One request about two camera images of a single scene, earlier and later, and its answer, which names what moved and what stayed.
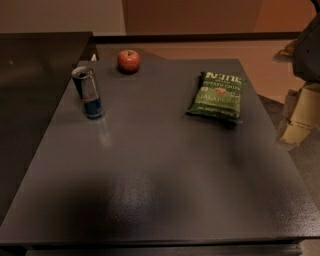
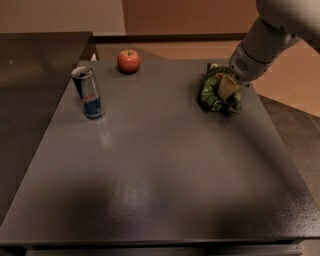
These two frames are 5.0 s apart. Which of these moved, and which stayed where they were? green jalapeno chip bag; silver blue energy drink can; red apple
Moved: green jalapeno chip bag
Stayed: silver blue energy drink can; red apple
